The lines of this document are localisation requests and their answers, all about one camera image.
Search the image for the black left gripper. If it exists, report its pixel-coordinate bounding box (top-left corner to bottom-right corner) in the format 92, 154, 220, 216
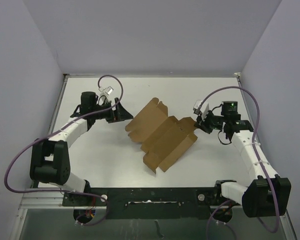
92, 97, 133, 124

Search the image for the brown cardboard paper box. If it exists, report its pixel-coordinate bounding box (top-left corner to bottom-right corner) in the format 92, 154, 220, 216
125, 97, 198, 173

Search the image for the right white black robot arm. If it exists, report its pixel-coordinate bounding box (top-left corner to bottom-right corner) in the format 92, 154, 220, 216
193, 100, 291, 218

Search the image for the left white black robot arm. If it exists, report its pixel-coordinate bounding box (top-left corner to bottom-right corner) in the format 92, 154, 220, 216
29, 91, 134, 206

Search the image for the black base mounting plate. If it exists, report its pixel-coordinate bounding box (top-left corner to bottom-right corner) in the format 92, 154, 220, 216
62, 187, 226, 223

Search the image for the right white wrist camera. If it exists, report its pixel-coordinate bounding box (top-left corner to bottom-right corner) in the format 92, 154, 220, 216
193, 100, 210, 120

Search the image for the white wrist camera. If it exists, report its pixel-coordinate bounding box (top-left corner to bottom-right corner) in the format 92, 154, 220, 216
98, 86, 114, 98
193, 100, 210, 120

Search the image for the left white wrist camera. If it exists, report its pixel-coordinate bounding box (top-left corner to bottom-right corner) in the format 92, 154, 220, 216
98, 86, 114, 98

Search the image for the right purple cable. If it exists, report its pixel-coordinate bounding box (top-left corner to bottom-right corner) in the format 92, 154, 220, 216
199, 86, 283, 234

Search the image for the purple cable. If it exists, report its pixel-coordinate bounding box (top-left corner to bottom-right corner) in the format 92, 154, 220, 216
199, 86, 283, 234
4, 74, 124, 227

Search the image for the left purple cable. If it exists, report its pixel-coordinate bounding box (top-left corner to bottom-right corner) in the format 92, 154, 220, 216
4, 74, 124, 227

